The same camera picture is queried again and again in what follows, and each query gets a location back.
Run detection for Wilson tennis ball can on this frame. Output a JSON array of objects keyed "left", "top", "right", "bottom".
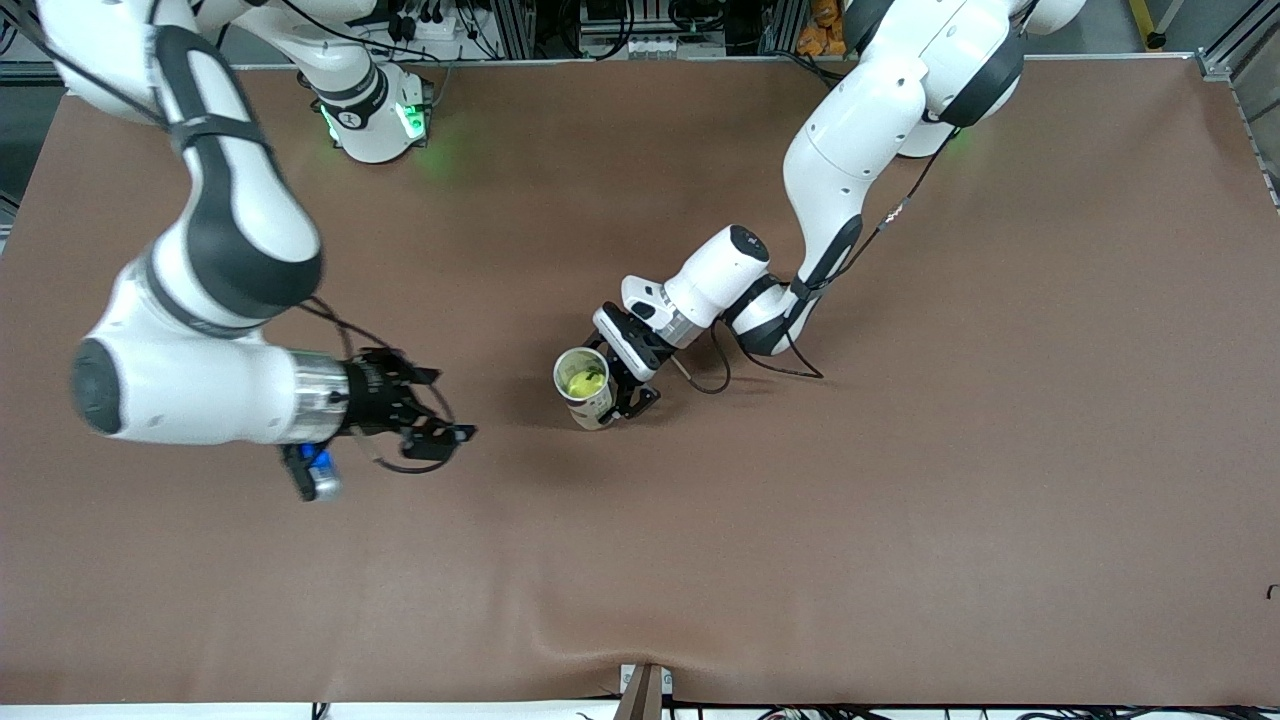
[{"left": 553, "top": 346, "right": 618, "bottom": 431}]

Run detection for brown table mat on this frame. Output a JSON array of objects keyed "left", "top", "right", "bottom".
[{"left": 0, "top": 55, "right": 1280, "bottom": 706}]

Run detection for black electronics box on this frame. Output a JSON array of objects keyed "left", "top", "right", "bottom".
[{"left": 580, "top": 0, "right": 641, "bottom": 31}]

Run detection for white power strip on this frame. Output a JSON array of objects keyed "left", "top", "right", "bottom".
[{"left": 385, "top": 10, "right": 461, "bottom": 46}]

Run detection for orange packaged items pile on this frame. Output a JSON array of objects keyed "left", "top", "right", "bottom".
[{"left": 797, "top": 0, "right": 846, "bottom": 56}]

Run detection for yellow pole black base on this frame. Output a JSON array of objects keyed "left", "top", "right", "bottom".
[{"left": 1128, "top": 0, "right": 1169, "bottom": 51}]

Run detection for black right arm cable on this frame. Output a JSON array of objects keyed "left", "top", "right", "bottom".
[{"left": 295, "top": 295, "right": 459, "bottom": 476}]

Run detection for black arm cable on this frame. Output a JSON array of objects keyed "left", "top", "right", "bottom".
[
  {"left": 683, "top": 125, "right": 961, "bottom": 396},
  {"left": 295, "top": 295, "right": 459, "bottom": 476}
]

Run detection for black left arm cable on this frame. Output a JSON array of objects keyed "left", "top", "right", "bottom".
[{"left": 683, "top": 125, "right": 961, "bottom": 396}]

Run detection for aluminium camera mount post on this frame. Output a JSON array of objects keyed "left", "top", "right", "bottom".
[{"left": 615, "top": 662, "right": 673, "bottom": 720}]

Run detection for aluminium frame profile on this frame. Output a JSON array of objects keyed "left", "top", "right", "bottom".
[
  {"left": 0, "top": 20, "right": 71, "bottom": 101},
  {"left": 480, "top": 0, "right": 536, "bottom": 59},
  {"left": 765, "top": 0, "right": 806, "bottom": 56},
  {"left": 1195, "top": 0, "right": 1280, "bottom": 211}
]

